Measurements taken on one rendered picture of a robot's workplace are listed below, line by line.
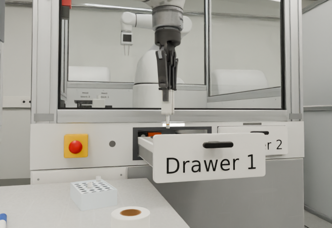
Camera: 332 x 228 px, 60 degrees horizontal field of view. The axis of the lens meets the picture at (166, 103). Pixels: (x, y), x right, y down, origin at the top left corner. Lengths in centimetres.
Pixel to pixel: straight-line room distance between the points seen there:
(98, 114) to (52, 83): 17
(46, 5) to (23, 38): 343
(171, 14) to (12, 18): 389
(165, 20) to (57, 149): 53
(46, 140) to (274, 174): 85
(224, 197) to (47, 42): 82
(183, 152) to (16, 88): 384
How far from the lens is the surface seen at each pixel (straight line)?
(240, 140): 75
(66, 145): 95
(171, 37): 81
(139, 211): 57
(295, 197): 131
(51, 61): 101
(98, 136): 99
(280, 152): 121
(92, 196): 71
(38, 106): 100
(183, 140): 69
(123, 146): 100
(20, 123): 437
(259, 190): 121
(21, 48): 445
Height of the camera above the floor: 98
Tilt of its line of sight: 2 degrees up
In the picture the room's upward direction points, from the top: straight up
